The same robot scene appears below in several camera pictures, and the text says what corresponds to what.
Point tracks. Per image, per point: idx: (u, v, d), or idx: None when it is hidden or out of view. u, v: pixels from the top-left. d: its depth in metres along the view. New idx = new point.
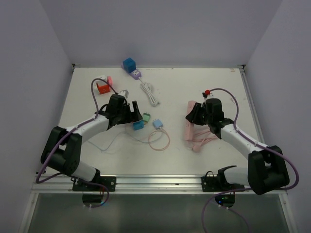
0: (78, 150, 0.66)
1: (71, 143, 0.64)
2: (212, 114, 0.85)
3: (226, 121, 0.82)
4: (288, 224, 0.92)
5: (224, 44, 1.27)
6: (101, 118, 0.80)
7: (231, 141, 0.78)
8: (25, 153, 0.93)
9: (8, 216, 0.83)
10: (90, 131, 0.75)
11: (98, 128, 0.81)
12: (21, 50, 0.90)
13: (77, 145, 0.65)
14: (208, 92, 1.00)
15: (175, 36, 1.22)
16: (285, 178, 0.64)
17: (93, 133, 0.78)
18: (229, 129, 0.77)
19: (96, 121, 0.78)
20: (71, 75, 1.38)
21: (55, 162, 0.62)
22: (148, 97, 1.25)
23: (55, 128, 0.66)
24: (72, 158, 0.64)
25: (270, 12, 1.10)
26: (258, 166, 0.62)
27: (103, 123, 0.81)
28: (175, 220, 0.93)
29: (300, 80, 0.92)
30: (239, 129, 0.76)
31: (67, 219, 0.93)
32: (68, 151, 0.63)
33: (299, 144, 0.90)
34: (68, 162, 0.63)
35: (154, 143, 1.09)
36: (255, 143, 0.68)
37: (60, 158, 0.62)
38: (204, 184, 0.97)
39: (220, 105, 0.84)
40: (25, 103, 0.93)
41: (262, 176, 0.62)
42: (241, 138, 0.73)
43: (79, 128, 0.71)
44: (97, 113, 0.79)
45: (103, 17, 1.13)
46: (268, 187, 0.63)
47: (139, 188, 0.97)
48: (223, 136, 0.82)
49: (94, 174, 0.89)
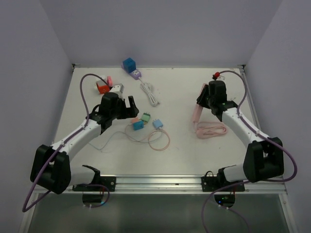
0: (67, 169, 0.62)
1: (58, 163, 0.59)
2: (215, 95, 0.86)
3: (230, 104, 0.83)
4: (288, 224, 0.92)
5: (224, 44, 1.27)
6: (92, 125, 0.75)
7: (233, 126, 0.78)
8: (25, 153, 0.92)
9: (8, 217, 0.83)
10: (79, 143, 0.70)
11: (90, 136, 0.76)
12: (21, 50, 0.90)
13: (64, 165, 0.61)
14: (217, 74, 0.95)
15: (176, 36, 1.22)
16: (280, 169, 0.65)
17: (83, 142, 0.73)
18: (231, 115, 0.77)
19: (86, 129, 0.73)
20: (71, 75, 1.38)
21: (44, 183, 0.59)
22: (147, 97, 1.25)
23: (40, 147, 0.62)
24: (61, 178, 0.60)
25: (270, 12, 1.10)
26: (256, 156, 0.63)
27: (95, 130, 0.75)
28: (175, 220, 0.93)
29: (300, 80, 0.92)
30: (243, 116, 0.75)
31: (67, 219, 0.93)
32: (56, 172, 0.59)
33: (299, 144, 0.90)
34: (57, 183, 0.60)
35: (154, 143, 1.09)
36: (257, 133, 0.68)
37: (48, 179, 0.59)
38: (204, 184, 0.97)
39: (224, 87, 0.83)
40: (25, 103, 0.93)
41: (258, 166, 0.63)
42: (243, 126, 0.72)
43: (67, 143, 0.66)
44: (87, 119, 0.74)
45: (103, 17, 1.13)
46: (262, 176, 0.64)
47: (140, 188, 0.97)
48: (224, 118, 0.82)
49: (92, 176, 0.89)
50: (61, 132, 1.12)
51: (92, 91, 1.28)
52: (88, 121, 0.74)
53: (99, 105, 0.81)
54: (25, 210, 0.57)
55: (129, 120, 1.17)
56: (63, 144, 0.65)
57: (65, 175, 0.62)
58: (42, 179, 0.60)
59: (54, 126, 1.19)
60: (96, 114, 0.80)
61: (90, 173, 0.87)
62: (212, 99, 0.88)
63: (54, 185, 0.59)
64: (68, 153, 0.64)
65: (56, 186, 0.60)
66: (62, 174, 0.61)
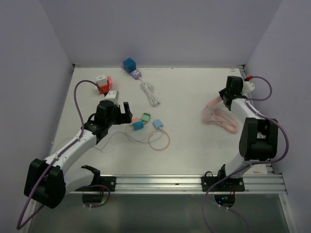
0: (62, 182, 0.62)
1: (50, 178, 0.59)
2: (230, 88, 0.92)
3: (241, 97, 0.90)
4: (288, 224, 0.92)
5: (224, 44, 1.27)
6: (87, 136, 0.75)
7: (238, 111, 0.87)
8: (25, 153, 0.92)
9: (8, 216, 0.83)
10: (74, 156, 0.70)
11: (86, 147, 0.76)
12: (21, 50, 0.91)
13: (59, 179, 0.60)
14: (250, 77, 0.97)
15: (176, 36, 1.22)
16: (273, 150, 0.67)
17: (79, 154, 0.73)
18: (239, 101, 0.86)
19: (81, 141, 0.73)
20: (71, 75, 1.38)
21: (38, 197, 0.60)
22: (148, 97, 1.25)
23: (33, 162, 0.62)
24: (55, 191, 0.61)
25: (270, 11, 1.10)
26: (250, 129, 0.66)
27: (90, 141, 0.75)
28: (175, 220, 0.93)
29: (300, 80, 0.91)
30: (249, 103, 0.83)
31: (67, 219, 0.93)
32: (49, 188, 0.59)
33: (299, 144, 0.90)
34: (50, 198, 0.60)
35: (153, 143, 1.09)
36: (256, 113, 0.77)
37: (42, 194, 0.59)
38: (204, 184, 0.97)
39: (240, 81, 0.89)
40: (25, 103, 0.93)
41: (251, 140, 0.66)
42: (246, 108, 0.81)
43: (61, 157, 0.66)
44: (82, 130, 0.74)
45: (102, 17, 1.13)
46: (253, 152, 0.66)
47: (139, 188, 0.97)
48: (232, 107, 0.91)
49: (91, 178, 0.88)
50: (61, 132, 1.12)
51: (92, 91, 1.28)
52: (82, 131, 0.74)
53: (95, 114, 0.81)
54: (18, 227, 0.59)
55: (126, 124, 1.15)
56: (57, 158, 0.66)
57: (59, 190, 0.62)
58: (36, 193, 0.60)
59: (54, 126, 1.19)
60: (92, 124, 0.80)
61: (88, 176, 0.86)
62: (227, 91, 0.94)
63: (48, 199, 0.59)
64: (62, 167, 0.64)
65: (49, 200, 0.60)
66: (56, 188, 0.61)
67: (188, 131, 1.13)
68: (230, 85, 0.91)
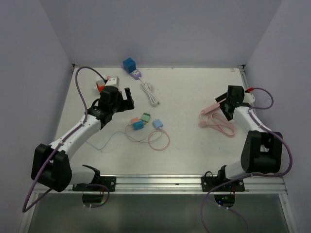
0: (68, 166, 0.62)
1: (57, 163, 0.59)
2: (232, 96, 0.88)
3: (244, 104, 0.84)
4: (288, 224, 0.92)
5: (224, 44, 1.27)
6: (91, 121, 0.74)
7: (239, 120, 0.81)
8: (25, 154, 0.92)
9: (8, 216, 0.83)
10: (78, 141, 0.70)
11: (91, 132, 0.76)
12: (21, 50, 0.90)
13: (64, 164, 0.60)
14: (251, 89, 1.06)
15: (176, 36, 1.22)
16: (277, 165, 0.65)
17: (83, 138, 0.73)
18: (241, 109, 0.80)
19: (85, 126, 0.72)
20: (71, 75, 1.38)
21: (44, 181, 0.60)
22: (147, 97, 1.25)
23: (39, 146, 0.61)
24: (61, 176, 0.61)
25: (270, 11, 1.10)
26: (253, 144, 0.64)
27: (94, 125, 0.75)
28: (175, 220, 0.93)
29: (300, 80, 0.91)
30: (252, 112, 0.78)
31: (67, 219, 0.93)
32: (55, 172, 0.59)
33: (299, 144, 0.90)
34: (57, 182, 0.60)
35: (153, 143, 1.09)
36: (260, 125, 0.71)
37: (48, 178, 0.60)
38: (204, 184, 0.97)
39: (241, 89, 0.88)
40: (25, 103, 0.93)
41: (254, 155, 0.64)
42: (249, 118, 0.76)
43: (66, 141, 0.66)
44: (86, 115, 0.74)
45: (102, 17, 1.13)
46: (256, 167, 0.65)
47: (139, 188, 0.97)
48: (234, 115, 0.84)
49: (92, 176, 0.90)
50: (62, 132, 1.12)
51: (92, 91, 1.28)
52: (86, 116, 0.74)
53: (98, 100, 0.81)
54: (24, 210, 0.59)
55: (126, 124, 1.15)
56: (62, 143, 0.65)
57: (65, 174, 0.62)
58: (42, 178, 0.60)
59: (54, 126, 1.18)
60: (96, 109, 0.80)
61: (90, 173, 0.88)
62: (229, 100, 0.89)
63: (55, 183, 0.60)
64: (67, 152, 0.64)
65: (57, 185, 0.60)
66: (63, 173, 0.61)
67: (189, 131, 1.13)
68: (231, 93, 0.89)
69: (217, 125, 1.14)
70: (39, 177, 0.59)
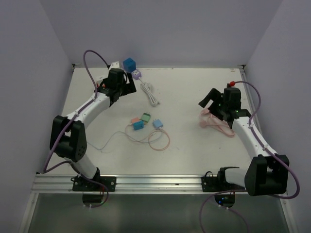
0: (84, 136, 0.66)
1: (74, 131, 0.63)
2: (228, 102, 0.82)
3: (243, 112, 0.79)
4: (288, 224, 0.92)
5: (224, 44, 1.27)
6: (101, 97, 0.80)
7: (241, 135, 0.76)
8: (25, 154, 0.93)
9: (8, 216, 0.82)
10: (91, 113, 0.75)
11: (101, 108, 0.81)
12: (21, 50, 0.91)
13: (81, 131, 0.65)
14: (233, 84, 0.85)
15: (175, 36, 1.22)
16: (283, 187, 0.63)
17: (95, 113, 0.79)
18: (242, 124, 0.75)
19: (96, 101, 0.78)
20: (71, 75, 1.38)
21: (61, 151, 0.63)
22: (147, 97, 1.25)
23: (57, 118, 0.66)
24: (79, 144, 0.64)
25: (270, 11, 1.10)
26: (259, 171, 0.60)
27: (104, 101, 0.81)
28: (175, 220, 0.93)
29: (300, 80, 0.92)
30: (253, 126, 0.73)
31: (67, 218, 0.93)
32: (72, 140, 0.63)
33: (300, 143, 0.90)
34: (74, 151, 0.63)
35: (154, 143, 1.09)
36: (264, 147, 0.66)
37: (66, 146, 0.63)
38: (204, 184, 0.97)
39: (239, 93, 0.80)
40: (25, 103, 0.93)
41: (260, 181, 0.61)
42: (251, 136, 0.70)
43: (81, 113, 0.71)
44: (96, 91, 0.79)
45: (103, 17, 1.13)
46: (261, 192, 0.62)
47: (139, 188, 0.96)
48: (234, 127, 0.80)
49: (95, 172, 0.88)
50: None
51: (92, 91, 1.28)
52: (96, 93, 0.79)
53: (106, 80, 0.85)
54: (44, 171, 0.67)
55: (126, 124, 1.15)
56: (77, 114, 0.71)
57: (81, 143, 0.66)
58: (60, 148, 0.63)
59: None
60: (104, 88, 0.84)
61: (92, 169, 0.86)
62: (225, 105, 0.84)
63: (72, 151, 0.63)
64: (83, 122, 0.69)
65: (74, 154, 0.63)
66: (79, 142, 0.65)
67: (188, 131, 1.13)
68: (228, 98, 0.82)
69: (217, 124, 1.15)
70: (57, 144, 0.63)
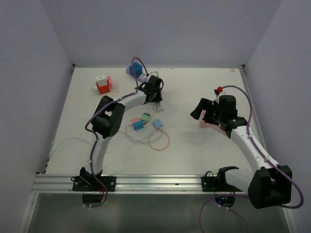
0: (121, 119, 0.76)
1: (116, 110, 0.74)
2: (225, 110, 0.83)
3: (239, 121, 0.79)
4: (288, 224, 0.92)
5: (224, 44, 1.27)
6: (141, 93, 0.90)
7: (240, 145, 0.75)
8: (25, 153, 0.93)
9: (8, 216, 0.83)
10: (130, 103, 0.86)
11: (137, 102, 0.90)
12: (21, 49, 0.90)
13: (120, 113, 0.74)
14: (220, 89, 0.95)
15: (176, 36, 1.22)
16: (287, 198, 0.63)
17: (132, 105, 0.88)
18: (241, 133, 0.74)
19: (136, 95, 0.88)
20: (71, 75, 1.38)
21: (100, 124, 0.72)
22: (152, 103, 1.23)
23: (104, 97, 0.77)
24: (115, 123, 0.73)
25: (270, 11, 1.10)
26: (263, 183, 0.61)
27: (141, 98, 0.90)
28: (175, 220, 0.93)
29: (300, 80, 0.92)
30: (253, 136, 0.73)
31: (67, 219, 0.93)
32: (112, 117, 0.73)
33: (300, 143, 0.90)
34: (110, 127, 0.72)
35: (153, 145, 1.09)
36: (266, 159, 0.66)
37: (105, 121, 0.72)
38: (204, 184, 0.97)
39: (234, 101, 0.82)
40: (25, 102, 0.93)
41: (264, 193, 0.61)
42: (251, 147, 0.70)
43: (123, 100, 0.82)
44: (136, 89, 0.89)
45: (103, 16, 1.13)
46: (267, 204, 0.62)
47: (139, 188, 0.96)
48: (232, 136, 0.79)
49: (99, 170, 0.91)
50: (62, 132, 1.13)
51: (92, 91, 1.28)
52: (137, 89, 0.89)
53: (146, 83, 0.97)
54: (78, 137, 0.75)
55: (126, 124, 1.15)
56: (121, 99, 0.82)
57: (117, 124, 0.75)
58: (99, 121, 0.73)
59: (54, 126, 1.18)
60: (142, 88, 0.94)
61: (99, 167, 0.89)
62: (222, 113, 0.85)
63: (108, 126, 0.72)
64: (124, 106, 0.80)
65: (109, 129, 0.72)
66: (117, 122, 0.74)
67: (188, 130, 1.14)
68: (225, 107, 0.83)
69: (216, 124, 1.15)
70: (98, 118, 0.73)
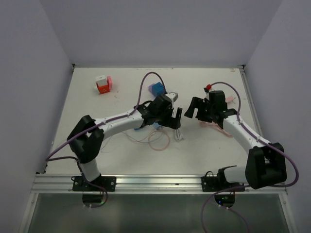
0: (99, 146, 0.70)
1: (93, 137, 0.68)
2: (215, 104, 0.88)
3: (230, 111, 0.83)
4: (288, 224, 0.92)
5: (224, 44, 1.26)
6: (136, 116, 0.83)
7: (233, 133, 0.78)
8: (25, 153, 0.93)
9: (8, 216, 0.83)
10: (117, 127, 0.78)
11: (131, 125, 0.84)
12: (21, 49, 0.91)
13: (97, 141, 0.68)
14: (209, 87, 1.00)
15: (176, 35, 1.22)
16: (283, 175, 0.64)
17: (123, 128, 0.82)
18: (232, 121, 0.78)
19: (129, 118, 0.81)
20: (71, 75, 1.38)
21: (75, 148, 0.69)
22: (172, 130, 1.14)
23: (85, 117, 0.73)
24: (91, 150, 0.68)
25: (270, 11, 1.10)
26: (257, 162, 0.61)
27: (137, 121, 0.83)
28: (175, 220, 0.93)
29: (300, 80, 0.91)
30: (243, 122, 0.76)
31: (67, 219, 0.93)
32: (87, 143, 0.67)
33: (300, 143, 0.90)
34: (83, 153, 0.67)
35: (153, 145, 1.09)
36: (257, 138, 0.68)
37: (80, 146, 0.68)
38: (204, 184, 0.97)
39: (223, 95, 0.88)
40: (25, 102, 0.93)
41: (260, 173, 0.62)
42: (243, 131, 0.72)
43: (107, 124, 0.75)
44: (134, 109, 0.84)
45: (103, 15, 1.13)
46: (264, 183, 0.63)
47: (139, 188, 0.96)
48: (225, 127, 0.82)
49: (95, 176, 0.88)
50: (62, 132, 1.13)
51: (92, 91, 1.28)
52: (133, 111, 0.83)
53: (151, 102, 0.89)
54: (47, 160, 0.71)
55: None
56: (104, 123, 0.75)
57: (94, 151, 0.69)
58: (74, 145, 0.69)
59: (54, 126, 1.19)
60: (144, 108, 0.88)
61: (95, 173, 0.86)
62: (214, 107, 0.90)
63: (81, 153, 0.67)
64: (105, 131, 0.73)
65: (82, 155, 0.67)
66: (93, 150, 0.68)
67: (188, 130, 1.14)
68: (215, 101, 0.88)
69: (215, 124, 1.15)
70: (73, 142, 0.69)
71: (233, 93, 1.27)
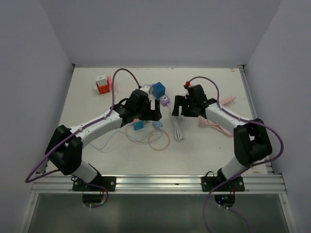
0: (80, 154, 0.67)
1: (71, 147, 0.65)
2: (194, 98, 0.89)
3: (210, 101, 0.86)
4: (288, 224, 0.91)
5: (224, 44, 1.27)
6: (113, 117, 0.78)
7: (216, 120, 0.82)
8: (25, 153, 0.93)
9: (8, 216, 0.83)
10: (96, 132, 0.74)
11: (110, 126, 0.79)
12: (21, 49, 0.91)
13: (76, 149, 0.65)
14: (187, 82, 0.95)
15: (176, 35, 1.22)
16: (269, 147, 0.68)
17: (102, 131, 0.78)
18: (213, 109, 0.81)
19: (107, 120, 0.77)
20: (71, 75, 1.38)
21: (55, 161, 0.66)
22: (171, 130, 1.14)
23: (59, 127, 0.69)
24: (71, 161, 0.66)
25: (270, 11, 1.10)
26: (243, 138, 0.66)
27: (115, 122, 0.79)
28: (175, 220, 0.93)
29: (300, 80, 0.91)
30: (223, 107, 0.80)
31: (66, 218, 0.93)
32: (65, 156, 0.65)
33: (300, 143, 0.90)
34: (65, 166, 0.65)
35: (153, 145, 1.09)
36: (239, 118, 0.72)
37: (60, 159, 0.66)
38: (204, 184, 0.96)
39: (200, 88, 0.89)
40: (25, 102, 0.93)
41: (248, 148, 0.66)
42: (225, 115, 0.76)
43: (84, 130, 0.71)
44: (111, 110, 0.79)
45: (102, 16, 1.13)
46: (254, 157, 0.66)
47: (139, 188, 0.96)
48: (209, 116, 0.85)
49: (93, 177, 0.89)
50: None
51: (92, 91, 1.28)
52: (110, 112, 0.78)
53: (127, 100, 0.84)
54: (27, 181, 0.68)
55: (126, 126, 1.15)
56: (80, 130, 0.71)
57: (75, 160, 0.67)
58: (53, 158, 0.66)
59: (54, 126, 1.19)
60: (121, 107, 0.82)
61: (91, 173, 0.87)
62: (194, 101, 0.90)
63: (63, 166, 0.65)
64: (83, 139, 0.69)
65: (64, 167, 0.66)
66: (74, 159, 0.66)
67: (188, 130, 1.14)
68: (193, 95, 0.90)
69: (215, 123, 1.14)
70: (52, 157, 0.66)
71: (233, 93, 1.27)
